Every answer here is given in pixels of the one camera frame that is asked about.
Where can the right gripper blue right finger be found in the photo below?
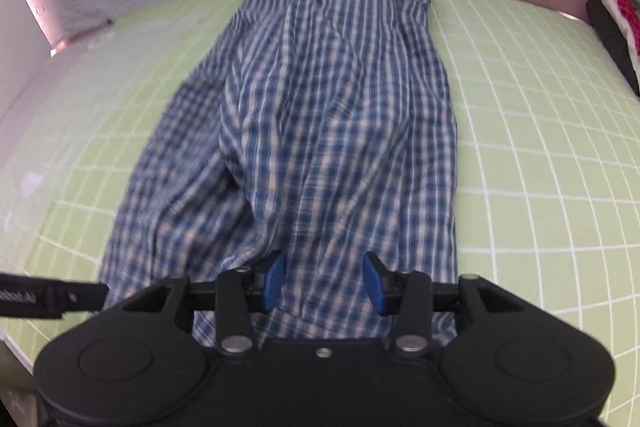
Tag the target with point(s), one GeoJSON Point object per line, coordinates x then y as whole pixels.
{"type": "Point", "coordinates": [374, 274]}

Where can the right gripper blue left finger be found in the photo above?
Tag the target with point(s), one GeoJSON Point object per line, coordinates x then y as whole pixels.
{"type": "Point", "coordinates": [273, 279]}

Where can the blue plaid shirt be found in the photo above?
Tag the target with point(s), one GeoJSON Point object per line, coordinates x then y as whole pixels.
{"type": "Point", "coordinates": [323, 129]}

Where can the black folded garment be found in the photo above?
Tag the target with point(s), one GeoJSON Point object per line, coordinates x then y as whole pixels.
{"type": "Point", "coordinates": [613, 41]}

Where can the red checked folded garment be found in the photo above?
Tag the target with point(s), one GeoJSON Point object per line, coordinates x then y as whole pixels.
{"type": "Point", "coordinates": [629, 14]}

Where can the white folded garment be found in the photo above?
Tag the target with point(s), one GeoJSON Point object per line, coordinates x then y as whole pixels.
{"type": "Point", "coordinates": [611, 7]}

